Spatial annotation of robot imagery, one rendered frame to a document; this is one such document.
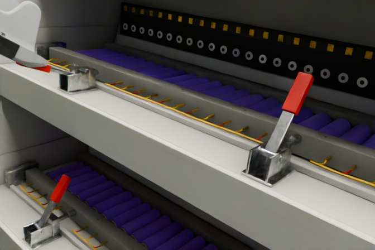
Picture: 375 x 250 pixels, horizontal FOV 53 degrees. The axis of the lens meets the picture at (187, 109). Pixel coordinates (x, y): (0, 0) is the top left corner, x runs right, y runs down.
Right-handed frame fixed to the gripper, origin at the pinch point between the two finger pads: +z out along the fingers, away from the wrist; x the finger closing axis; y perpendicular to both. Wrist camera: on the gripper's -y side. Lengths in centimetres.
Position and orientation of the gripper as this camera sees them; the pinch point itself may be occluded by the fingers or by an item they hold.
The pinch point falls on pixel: (29, 62)
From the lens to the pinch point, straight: 44.4
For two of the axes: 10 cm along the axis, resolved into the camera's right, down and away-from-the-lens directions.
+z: 5.1, 3.1, 8.0
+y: 4.1, -9.1, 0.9
